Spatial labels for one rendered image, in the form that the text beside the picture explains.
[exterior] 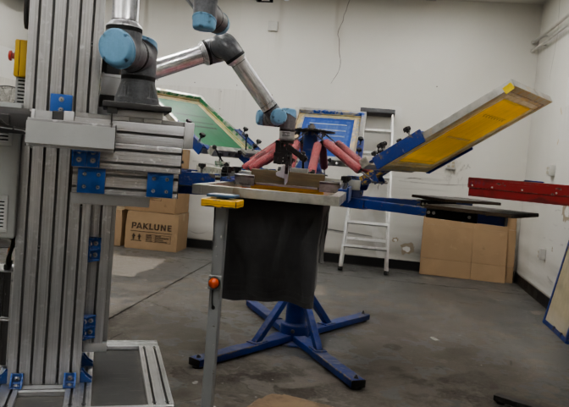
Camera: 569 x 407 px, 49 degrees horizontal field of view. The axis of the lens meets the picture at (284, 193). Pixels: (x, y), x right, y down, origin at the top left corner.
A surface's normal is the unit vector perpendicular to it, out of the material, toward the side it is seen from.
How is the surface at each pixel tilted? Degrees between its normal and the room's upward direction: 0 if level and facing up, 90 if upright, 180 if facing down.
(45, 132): 90
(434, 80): 90
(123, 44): 98
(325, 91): 90
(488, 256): 78
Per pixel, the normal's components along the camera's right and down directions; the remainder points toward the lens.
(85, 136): 0.27, 0.07
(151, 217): -0.14, 0.03
